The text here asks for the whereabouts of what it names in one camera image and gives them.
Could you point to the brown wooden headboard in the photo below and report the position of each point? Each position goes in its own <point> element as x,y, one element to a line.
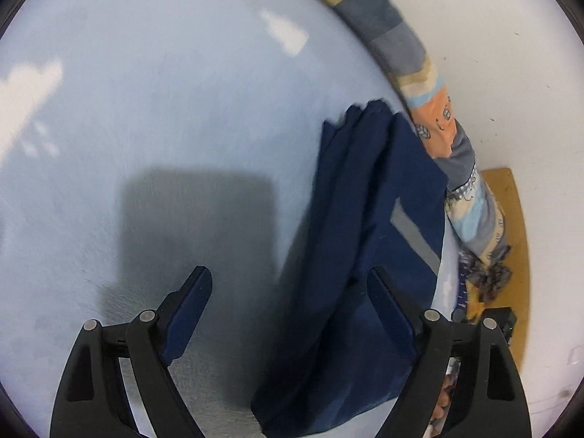
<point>511,214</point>

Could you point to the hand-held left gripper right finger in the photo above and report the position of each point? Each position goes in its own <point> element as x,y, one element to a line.
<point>392,315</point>

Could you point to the navy blue jacket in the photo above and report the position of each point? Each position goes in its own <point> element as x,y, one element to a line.
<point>346,219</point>

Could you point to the light blue cloud bed sheet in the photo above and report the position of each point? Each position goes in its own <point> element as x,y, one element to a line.
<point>159,77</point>

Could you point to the colourful printed cloth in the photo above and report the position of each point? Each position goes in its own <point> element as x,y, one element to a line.
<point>445,397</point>

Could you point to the dark blue star-printed blanket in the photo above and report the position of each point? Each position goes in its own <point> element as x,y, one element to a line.
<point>474,305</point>

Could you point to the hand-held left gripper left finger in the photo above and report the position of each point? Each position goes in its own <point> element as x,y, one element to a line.
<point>189,315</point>

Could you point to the colourful patchwork quilt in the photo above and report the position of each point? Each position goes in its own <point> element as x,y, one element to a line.
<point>388,23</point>

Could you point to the grey patterned cloth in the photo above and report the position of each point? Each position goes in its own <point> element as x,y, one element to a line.
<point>490,278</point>

